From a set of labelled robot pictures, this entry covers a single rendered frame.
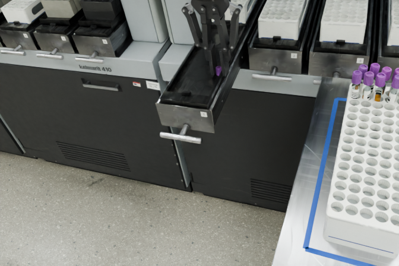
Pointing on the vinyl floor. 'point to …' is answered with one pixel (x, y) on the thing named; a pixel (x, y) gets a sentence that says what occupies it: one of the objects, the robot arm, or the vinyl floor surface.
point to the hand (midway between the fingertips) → (218, 60)
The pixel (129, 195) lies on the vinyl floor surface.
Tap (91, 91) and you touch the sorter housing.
